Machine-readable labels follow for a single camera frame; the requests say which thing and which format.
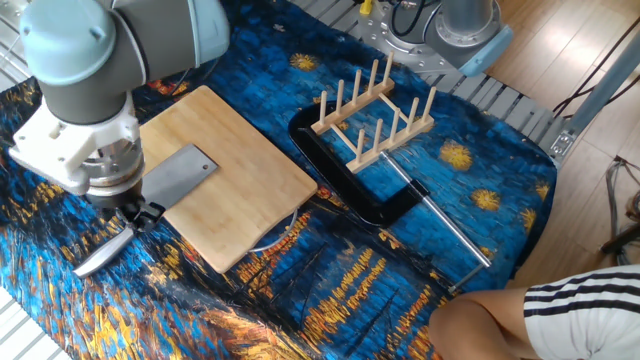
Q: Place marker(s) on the blue orange painting tablecloth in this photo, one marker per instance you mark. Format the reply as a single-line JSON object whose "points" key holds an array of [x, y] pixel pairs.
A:
{"points": [[350, 280]]}

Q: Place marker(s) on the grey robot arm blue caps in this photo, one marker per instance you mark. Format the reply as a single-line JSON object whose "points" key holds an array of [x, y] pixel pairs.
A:
{"points": [[90, 60]]}

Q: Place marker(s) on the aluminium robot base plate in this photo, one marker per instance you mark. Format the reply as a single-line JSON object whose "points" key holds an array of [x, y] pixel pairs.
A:
{"points": [[380, 35]]}

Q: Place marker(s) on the wooden cutting board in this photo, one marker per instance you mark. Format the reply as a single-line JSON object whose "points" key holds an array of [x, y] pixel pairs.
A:
{"points": [[240, 185]]}

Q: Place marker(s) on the wooden peg rack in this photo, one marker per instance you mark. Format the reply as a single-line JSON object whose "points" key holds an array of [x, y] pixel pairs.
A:
{"points": [[380, 150]]}

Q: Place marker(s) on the dark chair leg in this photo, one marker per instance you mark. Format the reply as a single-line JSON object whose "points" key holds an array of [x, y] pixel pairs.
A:
{"points": [[620, 242]]}

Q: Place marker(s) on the steel cleaver knife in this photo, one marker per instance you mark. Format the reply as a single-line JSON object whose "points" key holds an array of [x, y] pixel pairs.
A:
{"points": [[175, 175]]}

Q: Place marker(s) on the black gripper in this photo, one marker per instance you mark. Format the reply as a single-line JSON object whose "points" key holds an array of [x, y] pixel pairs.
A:
{"points": [[122, 200]]}

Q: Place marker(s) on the aluminium frame beam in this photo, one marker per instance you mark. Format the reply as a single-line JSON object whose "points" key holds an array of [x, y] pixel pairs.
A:
{"points": [[600, 95]]}

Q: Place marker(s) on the black C-clamp steel screw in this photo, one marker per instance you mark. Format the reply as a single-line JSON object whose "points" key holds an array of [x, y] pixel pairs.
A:
{"points": [[350, 192]]}

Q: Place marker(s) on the yellow plug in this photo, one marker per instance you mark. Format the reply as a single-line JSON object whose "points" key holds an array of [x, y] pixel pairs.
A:
{"points": [[366, 7]]}

